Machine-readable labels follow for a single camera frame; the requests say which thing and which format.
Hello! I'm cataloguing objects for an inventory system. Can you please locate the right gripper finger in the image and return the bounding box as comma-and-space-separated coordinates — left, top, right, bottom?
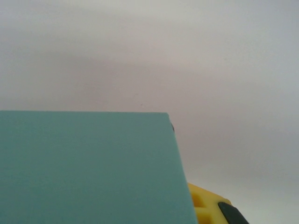
187, 182, 251, 224

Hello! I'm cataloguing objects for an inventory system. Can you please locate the teal paper box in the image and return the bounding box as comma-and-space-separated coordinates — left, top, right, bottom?
0, 110, 199, 224

